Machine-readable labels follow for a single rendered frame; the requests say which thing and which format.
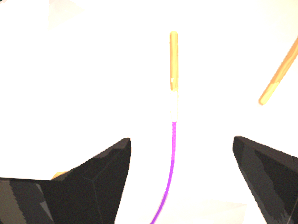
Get light wooden block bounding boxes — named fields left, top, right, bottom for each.
left=51, top=171, right=67, bottom=179

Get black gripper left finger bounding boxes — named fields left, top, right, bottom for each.
left=0, top=137, right=132, bottom=224

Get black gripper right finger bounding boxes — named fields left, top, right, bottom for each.
left=232, top=135, right=298, bottom=224

